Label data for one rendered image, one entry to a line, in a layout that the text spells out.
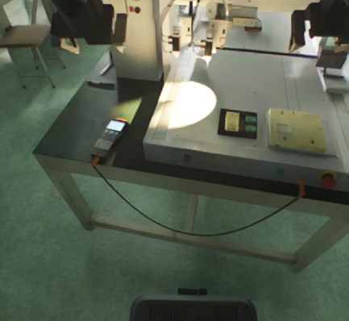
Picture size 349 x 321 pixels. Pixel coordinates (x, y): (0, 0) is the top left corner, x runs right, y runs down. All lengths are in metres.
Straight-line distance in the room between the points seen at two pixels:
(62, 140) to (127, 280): 0.84
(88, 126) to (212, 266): 0.99
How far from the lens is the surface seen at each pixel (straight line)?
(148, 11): 1.12
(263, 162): 0.84
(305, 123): 0.93
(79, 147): 1.03
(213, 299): 1.25
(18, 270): 1.77
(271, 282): 1.59
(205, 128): 0.88
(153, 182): 0.94
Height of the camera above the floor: 1.48
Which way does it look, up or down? 49 degrees down
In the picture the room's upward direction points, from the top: 2 degrees counter-clockwise
